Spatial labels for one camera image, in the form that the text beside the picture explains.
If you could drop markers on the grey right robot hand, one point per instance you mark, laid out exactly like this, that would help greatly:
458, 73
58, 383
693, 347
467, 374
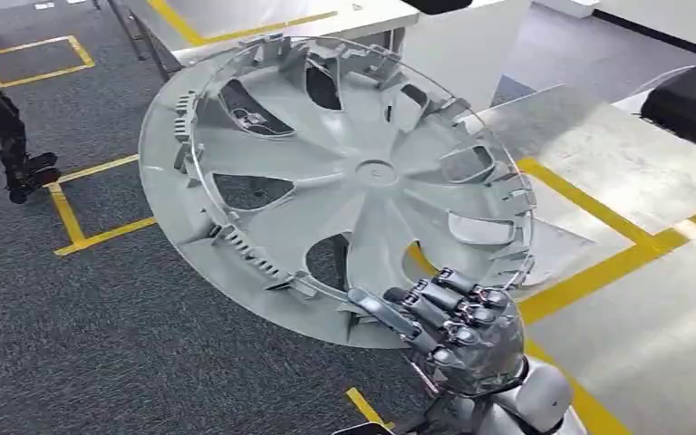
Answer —
486, 348

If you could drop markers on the silver plastic wheel hubcap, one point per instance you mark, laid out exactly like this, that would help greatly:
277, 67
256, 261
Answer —
354, 174

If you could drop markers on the steel bench with yellow tape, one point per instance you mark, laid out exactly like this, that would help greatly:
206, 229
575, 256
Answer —
624, 336

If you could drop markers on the black case with yellow stripe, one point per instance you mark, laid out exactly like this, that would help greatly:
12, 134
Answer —
684, 114

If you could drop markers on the white table with yellow tape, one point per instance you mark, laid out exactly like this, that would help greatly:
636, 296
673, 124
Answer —
252, 15

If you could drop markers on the black robot leg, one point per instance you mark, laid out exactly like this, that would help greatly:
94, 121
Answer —
0, 120

